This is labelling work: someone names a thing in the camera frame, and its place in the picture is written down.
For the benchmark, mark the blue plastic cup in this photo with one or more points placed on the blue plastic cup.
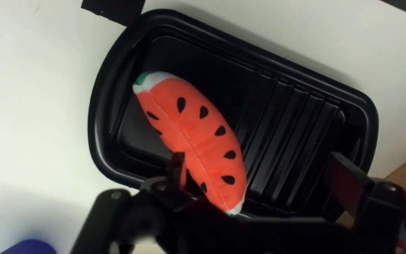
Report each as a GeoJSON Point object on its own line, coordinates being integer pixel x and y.
{"type": "Point", "coordinates": [31, 247]}

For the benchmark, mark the plush watermelon slice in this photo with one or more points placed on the plush watermelon slice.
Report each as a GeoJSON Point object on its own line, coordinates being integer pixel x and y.
{"type": "Point", "coordinates": [193, 127]}

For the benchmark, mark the black plastic tray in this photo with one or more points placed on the black plastic tray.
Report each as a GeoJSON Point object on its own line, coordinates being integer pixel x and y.
{"type": "Point", "coordinates": [282, 117]}

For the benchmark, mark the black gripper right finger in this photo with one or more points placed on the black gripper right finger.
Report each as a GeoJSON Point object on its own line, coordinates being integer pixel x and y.
{"type": "Point", "coordinates": [348, 184]}

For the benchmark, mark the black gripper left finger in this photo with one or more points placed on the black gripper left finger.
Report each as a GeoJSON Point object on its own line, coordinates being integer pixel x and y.
{"type": "Point", "coordinates": [176, 171]}

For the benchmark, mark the long black tape strip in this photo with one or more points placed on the long black tape strip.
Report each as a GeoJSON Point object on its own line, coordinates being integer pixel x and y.
{"type": "Point", "coordinates": [113, 9]}

